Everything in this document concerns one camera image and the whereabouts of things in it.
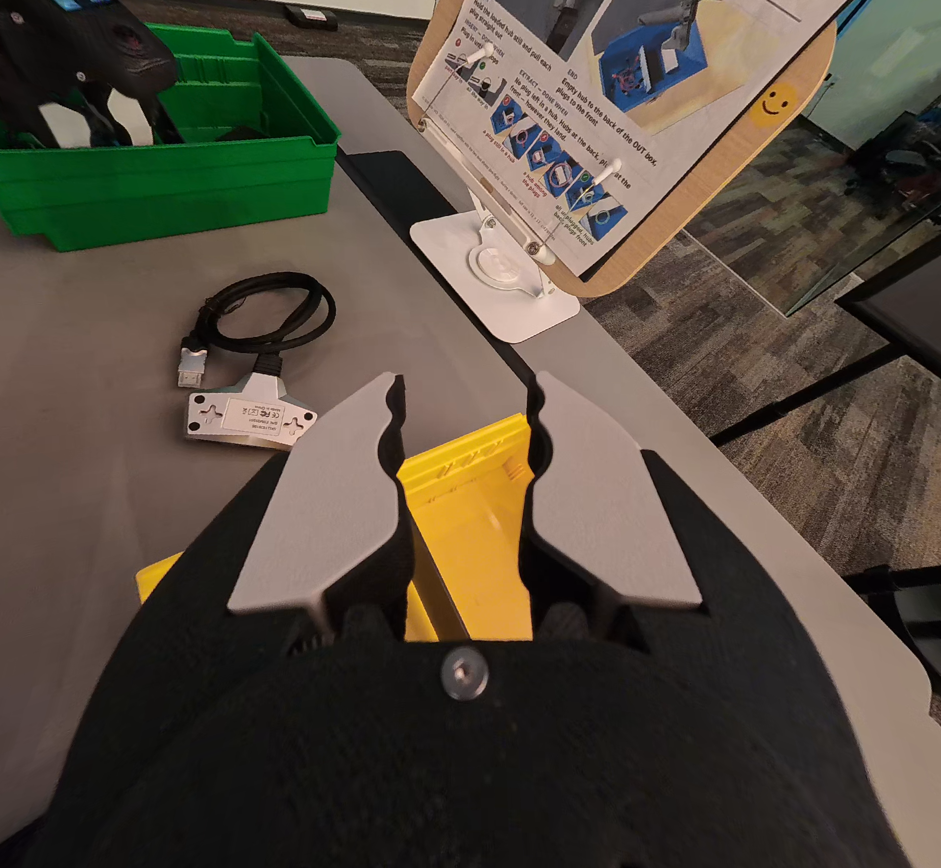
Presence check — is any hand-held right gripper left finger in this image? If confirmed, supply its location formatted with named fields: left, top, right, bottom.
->
left=228, top=373, right=413, bottom=616

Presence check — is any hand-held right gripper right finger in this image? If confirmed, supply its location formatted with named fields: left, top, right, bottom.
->
left=522, top=369, right=705, bottom=612

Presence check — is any yellow plastic bin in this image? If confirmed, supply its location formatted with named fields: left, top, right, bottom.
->
left=136, top=413, right=536, bottom=643

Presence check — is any green plastic bin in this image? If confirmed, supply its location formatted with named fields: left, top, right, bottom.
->
left=0, top=24, right=342, bottom=253

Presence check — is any black cable with silver plug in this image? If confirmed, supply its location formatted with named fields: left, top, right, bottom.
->
left=177, top=272, right=339, bottom=387

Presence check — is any white stand base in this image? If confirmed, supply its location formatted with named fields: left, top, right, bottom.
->
left=409, top=207, right=582, bottom=344

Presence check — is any instruction sheet on stand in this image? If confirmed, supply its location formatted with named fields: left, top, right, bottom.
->
left=406, top=0, right=839, bottom=299

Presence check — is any black mat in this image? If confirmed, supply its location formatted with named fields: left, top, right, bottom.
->
left=336, top=151, right=533, bottom=384

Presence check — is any black monitor on stand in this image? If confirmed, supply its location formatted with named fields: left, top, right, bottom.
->
left=714, top=240, right=941, bottom=446

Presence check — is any yellow smiley sticker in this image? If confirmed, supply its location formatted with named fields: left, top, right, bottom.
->
left=753, top=82, right=799, bottom=128

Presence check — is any printed instruction sheet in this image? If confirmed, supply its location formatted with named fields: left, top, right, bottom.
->
left=430, top=0, right=924, bottom=278

